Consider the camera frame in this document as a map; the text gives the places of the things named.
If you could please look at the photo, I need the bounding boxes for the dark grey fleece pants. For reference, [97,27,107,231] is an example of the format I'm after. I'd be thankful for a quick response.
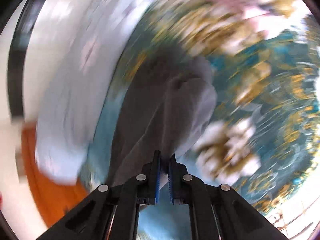
[106,47,216,186]

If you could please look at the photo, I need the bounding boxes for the light grey daisy bedsheet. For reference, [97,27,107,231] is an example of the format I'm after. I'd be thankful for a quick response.
[35,0,153,185]

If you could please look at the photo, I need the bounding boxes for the orange wooden bed frame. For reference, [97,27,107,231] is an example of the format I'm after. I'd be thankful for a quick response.
[21,125,88,227]

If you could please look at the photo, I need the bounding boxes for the teal floral blanket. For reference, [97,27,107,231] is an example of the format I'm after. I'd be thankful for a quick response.
[80,0,320,240]

